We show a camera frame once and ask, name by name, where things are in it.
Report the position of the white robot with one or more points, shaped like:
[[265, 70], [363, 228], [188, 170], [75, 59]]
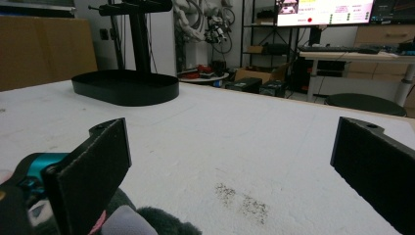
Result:
[[202, 29]]

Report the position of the brown cardboard board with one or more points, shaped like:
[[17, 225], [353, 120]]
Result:
[[42, 52]]

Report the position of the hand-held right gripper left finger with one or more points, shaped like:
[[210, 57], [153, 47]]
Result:
[[91, 169]]

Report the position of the open cardboard box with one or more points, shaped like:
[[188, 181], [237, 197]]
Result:
[[253, 74]]

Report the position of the dark green plush toy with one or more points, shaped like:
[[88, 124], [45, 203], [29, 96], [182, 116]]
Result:
[[153, 220]]

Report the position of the large bright monitor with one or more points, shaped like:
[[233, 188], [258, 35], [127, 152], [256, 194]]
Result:
[[326, 11]]

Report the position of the white desk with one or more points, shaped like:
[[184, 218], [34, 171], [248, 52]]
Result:
[[359, 58]]

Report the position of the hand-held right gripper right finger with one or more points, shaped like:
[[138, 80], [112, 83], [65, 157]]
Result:
[[375, 163]]

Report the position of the black box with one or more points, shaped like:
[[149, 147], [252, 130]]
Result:
[[244, 84], [273, 88]]

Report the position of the black metal shelf rack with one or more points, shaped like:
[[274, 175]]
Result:
[[261, 32]]

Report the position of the black stand with oval tray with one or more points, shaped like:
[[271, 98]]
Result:
[[130, 85]]

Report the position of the dark monitor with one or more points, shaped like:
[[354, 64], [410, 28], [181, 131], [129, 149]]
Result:
[[394, 9]]

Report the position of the black tripod stand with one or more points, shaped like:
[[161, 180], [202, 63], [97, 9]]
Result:
[[117, 36]]

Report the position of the small round white table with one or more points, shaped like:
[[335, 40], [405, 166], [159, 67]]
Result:
[[204, 77]]

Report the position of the black keyboard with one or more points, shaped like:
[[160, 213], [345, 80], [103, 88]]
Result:
[[332, 49]]

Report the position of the black wall socket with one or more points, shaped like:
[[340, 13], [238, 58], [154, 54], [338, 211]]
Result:
[[104, 34]]

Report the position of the wooden drawer cabinet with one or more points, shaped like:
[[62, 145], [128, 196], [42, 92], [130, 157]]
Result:
[[385, 36]]

